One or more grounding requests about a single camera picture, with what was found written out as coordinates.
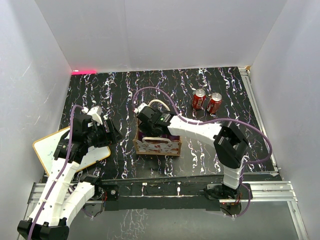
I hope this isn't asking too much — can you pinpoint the pink tape strip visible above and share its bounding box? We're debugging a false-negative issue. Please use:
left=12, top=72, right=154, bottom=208
left=72, top=70, right=97, bottom=75

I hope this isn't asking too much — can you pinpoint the aluminium frame rail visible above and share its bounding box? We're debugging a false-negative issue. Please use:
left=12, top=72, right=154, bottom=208
left=24, top=65, right=311, bottom=240

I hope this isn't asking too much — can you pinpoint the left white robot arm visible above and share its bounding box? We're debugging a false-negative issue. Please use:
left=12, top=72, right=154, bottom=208
left=17, top=114, right=122, bottom=240

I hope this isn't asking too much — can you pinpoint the red Coca-Cola can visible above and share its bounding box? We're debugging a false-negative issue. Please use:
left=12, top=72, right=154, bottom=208
left=206, top=92, right=223, bottom=114
left=191, top=88, right=206, bottom=110

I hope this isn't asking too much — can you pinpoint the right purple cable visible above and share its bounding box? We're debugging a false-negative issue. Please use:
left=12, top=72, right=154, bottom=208
left=132, top=86, right=273, bottom=217

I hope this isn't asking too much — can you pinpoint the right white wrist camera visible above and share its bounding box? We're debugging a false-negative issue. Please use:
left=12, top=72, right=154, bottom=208
left=133, top=102, right=149, bottom=115

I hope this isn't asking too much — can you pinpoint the yellow-framed whiteboard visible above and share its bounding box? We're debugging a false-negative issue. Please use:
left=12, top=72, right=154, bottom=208
left=32, top=126, right=111, bottom=176

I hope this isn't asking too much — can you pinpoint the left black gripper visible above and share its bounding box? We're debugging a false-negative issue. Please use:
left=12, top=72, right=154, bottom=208
left=85, top=118, right=123, bottom=147

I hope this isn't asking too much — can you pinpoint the purple fanta can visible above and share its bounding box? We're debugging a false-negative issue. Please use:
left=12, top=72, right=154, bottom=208
left=167, top=134, right=180, bottom=142
left=138, top=131, right=147, bottom=141

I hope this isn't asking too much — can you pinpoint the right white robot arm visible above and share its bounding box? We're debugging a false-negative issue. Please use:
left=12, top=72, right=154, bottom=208
left=133, top=103, right=249, bottom=199

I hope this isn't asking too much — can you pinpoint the burlap canvas tote bag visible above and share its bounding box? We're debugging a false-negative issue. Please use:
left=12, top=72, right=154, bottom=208
left=132, top=99, right=182, bottom=157

